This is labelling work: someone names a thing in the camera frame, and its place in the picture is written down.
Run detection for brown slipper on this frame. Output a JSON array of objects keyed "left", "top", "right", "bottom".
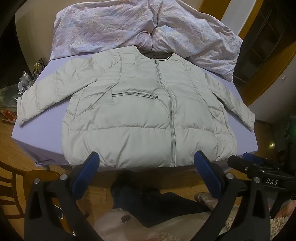
[{"left": 194, "top": 192, "right": 219, "bottom": 211}]

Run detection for beige fleece garment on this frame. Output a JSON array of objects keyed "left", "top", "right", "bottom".
[{"left": 92, "top": 207, "right": 219, "bottom": 241}]

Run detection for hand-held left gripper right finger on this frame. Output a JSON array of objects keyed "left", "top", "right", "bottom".
[{"left": 194, "top": 150, "right": 271, "bottom": 241}]

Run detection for person's dark trouser legs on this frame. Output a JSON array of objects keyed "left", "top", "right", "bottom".
[{"left": 110, "top": 170, "right": 214, "bottom": 228}]

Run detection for wooden door frame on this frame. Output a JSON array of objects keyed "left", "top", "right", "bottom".
[{"left": 199, "top": 0, "right": 296, "bottom": 110}]

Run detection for red packet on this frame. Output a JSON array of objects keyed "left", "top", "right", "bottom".
[{"left": 1, "top": 110, "right": 16, "bottom": 121}]

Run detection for bed with lavender sheet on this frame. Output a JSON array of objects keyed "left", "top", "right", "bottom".
[{"left": 11, "top": 58, "right": 259, "bottom": 172}]

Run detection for dark appliance with green light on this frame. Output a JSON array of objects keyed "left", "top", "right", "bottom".
[{"left": 283, "top": 118, "right": 296, "bottom": 145}]

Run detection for pink patterned quilt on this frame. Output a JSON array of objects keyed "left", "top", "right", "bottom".
[{"left": 49, "top": 0, "right": 243, "bottom": 82}]

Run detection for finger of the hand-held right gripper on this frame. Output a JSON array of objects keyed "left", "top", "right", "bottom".
[
  {"left": 227, "top": 155, "right": 257, "bottom": 174},
  {"left": 242, "top": 152, "right": 264, "bottom": 163}
]

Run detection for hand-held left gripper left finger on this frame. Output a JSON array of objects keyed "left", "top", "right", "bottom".
[{"left": 24, "top": 152, "right": 102, "bottom": 241}]

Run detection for wooden chair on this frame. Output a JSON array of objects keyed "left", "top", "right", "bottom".
[{"left": 0, "top": 161, "right": 78, "bottom": 233}]

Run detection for clear plastic bag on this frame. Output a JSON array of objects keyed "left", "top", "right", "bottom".
[{"left": 19, "top": 71, "right": 36, "bottom": 90}]

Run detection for pale green puffer jacket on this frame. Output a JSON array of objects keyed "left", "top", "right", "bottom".
[{"left": 17, "top": 46, "right": 256, "bottom": 169}]

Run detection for person's right forearm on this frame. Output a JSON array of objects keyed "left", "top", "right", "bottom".
[{"left": 269, "top": 199, "right": 296, "bottom": 241}]

